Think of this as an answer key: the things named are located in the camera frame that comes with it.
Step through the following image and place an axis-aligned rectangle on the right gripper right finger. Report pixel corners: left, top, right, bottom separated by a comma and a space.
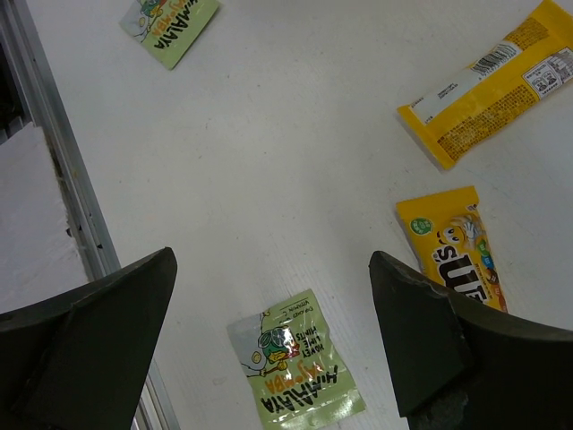
369, 251, 572, 429

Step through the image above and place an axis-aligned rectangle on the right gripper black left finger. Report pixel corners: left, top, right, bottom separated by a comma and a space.
1, 247, 177, 429

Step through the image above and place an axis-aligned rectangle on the yellow wrapped snack bar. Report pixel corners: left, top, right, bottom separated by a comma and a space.
398, 1, 572, 169

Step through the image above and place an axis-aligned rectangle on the yellow M&M candy pack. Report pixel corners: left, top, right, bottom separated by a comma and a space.
396, 186, 508, 312

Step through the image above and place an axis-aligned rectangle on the left green Himalaya sachet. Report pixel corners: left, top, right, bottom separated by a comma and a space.
119, 0, 220, 70

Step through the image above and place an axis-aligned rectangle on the right green Himalaya sachet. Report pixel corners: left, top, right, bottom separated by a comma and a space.
227, 289, 365, 429

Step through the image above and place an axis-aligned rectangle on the aluminium table front rail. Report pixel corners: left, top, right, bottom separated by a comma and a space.
0, 0, 180, 430

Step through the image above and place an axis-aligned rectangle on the green himalaya sachet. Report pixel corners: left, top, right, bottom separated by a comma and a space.
227, 289, 365, 429
119, 0, 220, 70

